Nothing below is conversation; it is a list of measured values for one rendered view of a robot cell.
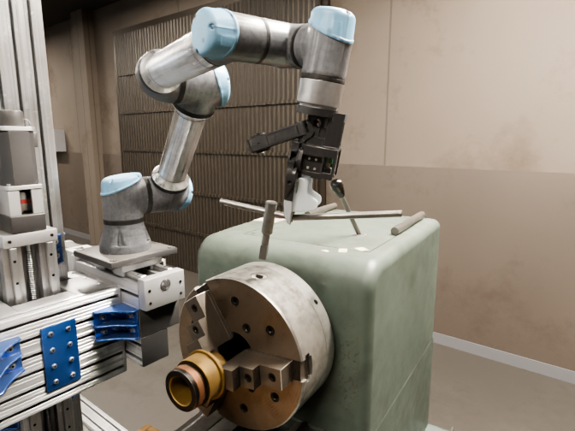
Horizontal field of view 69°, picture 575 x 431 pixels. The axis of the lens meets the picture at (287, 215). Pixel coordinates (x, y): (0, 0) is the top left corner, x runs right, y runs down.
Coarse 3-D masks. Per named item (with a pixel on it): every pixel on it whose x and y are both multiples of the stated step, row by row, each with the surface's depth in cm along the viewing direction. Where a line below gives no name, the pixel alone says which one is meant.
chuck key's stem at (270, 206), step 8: (264, 208) 78; (272, 208) 77; (264, 216) 78; (272, 216) 77; (264, 224) 78; (272, 224) 78; (264, 232) 78; (272, 232) 79; (264, 240) 79; (264, 248) 79; (264, 256) 80
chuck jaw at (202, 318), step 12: (204, 288) 84; (192, 300) 81; (204, 300) 81; (192, 312) 81; (204, 312) 80; (216, 312) 82; (192, 324) 79; (204, 324) 78; (216, 324) 80; (192, 336) 79; (204, 336) 77; (216, 336) 79; (228, 336) 81; (192, 348) 77; (204, 348) 76
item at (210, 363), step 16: (192, 352) 76; (208, 352) 74; (176, 368) 71; (192, 368) 71; (208, 368) 72; (176, 384) 73; (192, 384) 68; (208, 384) 70; (224, 384) 73; (176, 400) 71; (192, 400) 69; (208, 400) 71
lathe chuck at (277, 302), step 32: (224, 288) 81; (256, 288) 77; (288, 288) 81; (192, 320) 87; (256, 320) 78; (288, 320) 75; (224, 352) 86; (288, 352) 75; (320, 352) 79; (288, 384) 76; (224, 416) 87; (256, 416) 82; (288, 416) 77
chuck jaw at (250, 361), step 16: (240, 352) 79; (256, 352) 78; (224, 368) 73; (240, 368) 74; (256, 368) 73; (272, 368) 72; (288, 368) 74; (304, 368) 75; (240, 384) 74; (256, 384) 73; (272, 384) 73
